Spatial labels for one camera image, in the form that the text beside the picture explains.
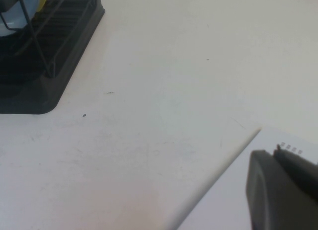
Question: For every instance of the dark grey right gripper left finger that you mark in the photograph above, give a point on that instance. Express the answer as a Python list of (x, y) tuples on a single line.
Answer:
[(273, 200)]

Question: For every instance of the light blue plate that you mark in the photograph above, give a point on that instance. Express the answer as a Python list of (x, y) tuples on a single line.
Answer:
[(32, 4)]

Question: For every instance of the yellow plate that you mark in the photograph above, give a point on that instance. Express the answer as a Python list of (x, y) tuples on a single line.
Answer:
[(42, 0)]

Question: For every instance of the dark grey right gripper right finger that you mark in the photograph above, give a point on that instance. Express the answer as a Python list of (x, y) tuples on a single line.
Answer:
[(300, 169)]

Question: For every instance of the black plastic drain tray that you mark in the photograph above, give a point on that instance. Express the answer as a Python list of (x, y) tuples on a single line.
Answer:
[(67, 66)]

